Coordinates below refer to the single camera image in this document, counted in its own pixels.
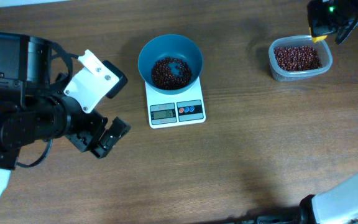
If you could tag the yellow measuring scoop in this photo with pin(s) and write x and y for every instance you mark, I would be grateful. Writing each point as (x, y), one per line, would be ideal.
(318, 38)

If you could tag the teal plastic bowl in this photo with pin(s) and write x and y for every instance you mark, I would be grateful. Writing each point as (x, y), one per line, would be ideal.
(170, 45)

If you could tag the aluminium frame rail base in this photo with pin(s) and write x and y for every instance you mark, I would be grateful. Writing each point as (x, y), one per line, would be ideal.
(283, 218)

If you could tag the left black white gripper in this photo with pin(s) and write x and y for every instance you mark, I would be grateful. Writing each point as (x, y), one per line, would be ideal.
(91, 134)

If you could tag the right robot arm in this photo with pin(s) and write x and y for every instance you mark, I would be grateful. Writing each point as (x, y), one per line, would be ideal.
(339, 204)

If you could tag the clear plastic container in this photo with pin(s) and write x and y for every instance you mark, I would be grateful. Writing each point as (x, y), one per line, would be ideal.
(298, 41)

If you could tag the red beans in container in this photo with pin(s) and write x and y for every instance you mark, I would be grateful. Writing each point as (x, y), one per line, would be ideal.
(297, 59)

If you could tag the white digital kitchen scale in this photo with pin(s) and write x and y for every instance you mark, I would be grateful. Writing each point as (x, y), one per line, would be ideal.
(166, 111)

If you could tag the red beans in bowl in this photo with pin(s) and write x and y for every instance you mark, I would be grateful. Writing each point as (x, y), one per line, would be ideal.
(171, 74)

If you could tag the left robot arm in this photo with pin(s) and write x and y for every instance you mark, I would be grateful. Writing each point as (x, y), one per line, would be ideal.
(47, 93)

